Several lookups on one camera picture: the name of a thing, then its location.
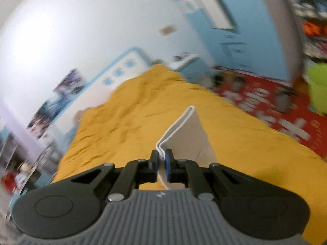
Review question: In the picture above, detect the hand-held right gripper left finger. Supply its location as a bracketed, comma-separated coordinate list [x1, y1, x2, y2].
[72, 149, 161, 203]

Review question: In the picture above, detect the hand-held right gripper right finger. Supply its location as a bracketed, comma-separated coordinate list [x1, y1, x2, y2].
[165, 148, 256, 201]

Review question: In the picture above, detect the white printed t-shirt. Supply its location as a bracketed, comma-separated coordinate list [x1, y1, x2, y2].
[156, 105, 219, 190]

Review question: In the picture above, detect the yellow quilted blanket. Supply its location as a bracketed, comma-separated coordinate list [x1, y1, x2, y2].
[52, 64, 327, 245]

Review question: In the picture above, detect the blue and white headboard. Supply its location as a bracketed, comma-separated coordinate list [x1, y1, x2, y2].
[84, 46, 154, 108]

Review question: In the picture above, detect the white nightstand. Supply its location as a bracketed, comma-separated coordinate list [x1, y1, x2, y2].
[170, 53, 213, 85]

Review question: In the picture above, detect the red printed floor mat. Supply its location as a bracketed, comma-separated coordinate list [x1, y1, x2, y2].
[212, 66, 327, 159]

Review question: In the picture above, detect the red bag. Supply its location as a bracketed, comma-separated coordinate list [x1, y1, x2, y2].
[1, 172, 19, 192]

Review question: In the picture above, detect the blue and white wardrobe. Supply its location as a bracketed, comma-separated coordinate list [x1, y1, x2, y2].
[158, 0, 294, 82]

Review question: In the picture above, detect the wardrobe mirror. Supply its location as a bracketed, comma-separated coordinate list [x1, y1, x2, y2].
[184, 0, 237, 30]

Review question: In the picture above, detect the green plastic object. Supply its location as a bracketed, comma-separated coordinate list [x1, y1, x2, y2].
[307, 62, 327, 115]

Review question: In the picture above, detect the cluttered shelf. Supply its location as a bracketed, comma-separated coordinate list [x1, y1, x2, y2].
[286, 0, 327, 62]

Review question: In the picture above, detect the wall poster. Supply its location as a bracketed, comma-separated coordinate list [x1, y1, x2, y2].
[27, 68, 85, 139]

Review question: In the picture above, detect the wall switch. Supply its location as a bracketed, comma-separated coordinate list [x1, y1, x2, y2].
[158, 25, 177, 35]

